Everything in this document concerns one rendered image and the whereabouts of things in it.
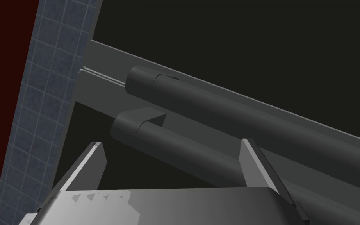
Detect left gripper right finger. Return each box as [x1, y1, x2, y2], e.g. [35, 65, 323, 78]
[239, 138, 295, 205]

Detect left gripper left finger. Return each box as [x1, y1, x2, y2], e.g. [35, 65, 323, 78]
[59, 141, 107, 192]

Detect black appliance door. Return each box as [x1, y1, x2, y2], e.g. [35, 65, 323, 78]
[52, 69, 360, 225]
[81, 0, 360, 171]

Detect dark grey bar handle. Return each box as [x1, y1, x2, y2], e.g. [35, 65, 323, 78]
[110, 107, 360, 225]
[125, 65, 360, 188]

